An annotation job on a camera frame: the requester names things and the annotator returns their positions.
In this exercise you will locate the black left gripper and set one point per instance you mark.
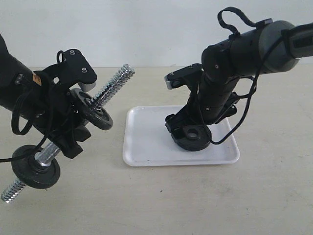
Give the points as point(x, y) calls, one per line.
point(63, 123)

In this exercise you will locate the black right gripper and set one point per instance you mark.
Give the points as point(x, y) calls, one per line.
point(209, 103)

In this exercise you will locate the black weight plate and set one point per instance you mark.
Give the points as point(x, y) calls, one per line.
point(200, 138)

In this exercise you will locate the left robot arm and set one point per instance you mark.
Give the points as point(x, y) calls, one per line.
point(20, 90)

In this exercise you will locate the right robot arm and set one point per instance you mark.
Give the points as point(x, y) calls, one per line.
point(228, 72)

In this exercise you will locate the white plastic tray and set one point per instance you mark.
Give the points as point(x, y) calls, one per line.
point(147, 142)

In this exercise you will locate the black plate on bar left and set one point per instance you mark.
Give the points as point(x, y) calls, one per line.
point(32, 173)

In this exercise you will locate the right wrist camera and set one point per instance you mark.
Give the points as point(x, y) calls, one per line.
point(189, 76)

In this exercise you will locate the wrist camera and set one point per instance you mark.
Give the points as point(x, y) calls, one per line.
point(189, 76)
point(75, 69)

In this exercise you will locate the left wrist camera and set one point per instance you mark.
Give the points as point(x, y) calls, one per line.
point(75, 69)

